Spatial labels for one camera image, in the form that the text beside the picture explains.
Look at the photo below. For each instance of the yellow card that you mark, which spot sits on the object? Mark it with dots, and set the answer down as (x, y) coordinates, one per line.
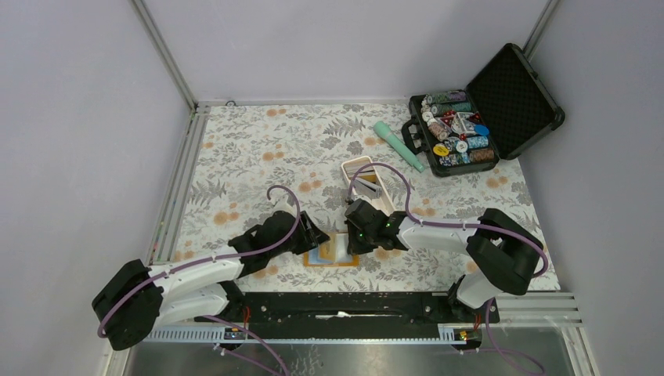
(331, 250)

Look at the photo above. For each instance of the grey card in tray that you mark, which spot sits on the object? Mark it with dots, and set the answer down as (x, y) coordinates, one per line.
(368, 189)

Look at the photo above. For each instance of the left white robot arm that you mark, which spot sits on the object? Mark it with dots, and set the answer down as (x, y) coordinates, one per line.
(139, 298)

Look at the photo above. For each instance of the mint green handle tool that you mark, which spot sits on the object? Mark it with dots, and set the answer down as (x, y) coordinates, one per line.
(385, 133)

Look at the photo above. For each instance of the cards stack in tray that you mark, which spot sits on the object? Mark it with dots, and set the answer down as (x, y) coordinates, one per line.
(351, 167)

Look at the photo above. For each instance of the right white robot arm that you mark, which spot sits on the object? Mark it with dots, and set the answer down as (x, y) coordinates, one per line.
(506, 254)

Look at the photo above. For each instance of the floral table mat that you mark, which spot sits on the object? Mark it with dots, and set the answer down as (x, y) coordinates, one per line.
(246, 150)

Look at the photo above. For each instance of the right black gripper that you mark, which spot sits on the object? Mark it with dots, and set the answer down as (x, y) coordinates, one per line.
(355, 248)

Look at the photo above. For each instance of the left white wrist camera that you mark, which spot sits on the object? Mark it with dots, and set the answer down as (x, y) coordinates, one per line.
(284, 206)

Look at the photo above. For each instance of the orange leather card holder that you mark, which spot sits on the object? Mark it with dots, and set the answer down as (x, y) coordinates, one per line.
(346, 260)

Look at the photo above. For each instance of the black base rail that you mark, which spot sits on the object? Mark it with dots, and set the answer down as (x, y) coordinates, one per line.
(351, 315)

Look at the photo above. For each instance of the black poker chip case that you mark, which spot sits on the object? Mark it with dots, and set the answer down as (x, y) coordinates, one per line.
(504, 110)

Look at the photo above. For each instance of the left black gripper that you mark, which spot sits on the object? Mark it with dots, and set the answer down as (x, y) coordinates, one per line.
(311, 236)

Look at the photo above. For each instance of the white plastic tray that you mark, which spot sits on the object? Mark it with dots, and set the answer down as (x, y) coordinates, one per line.
(370, 173)

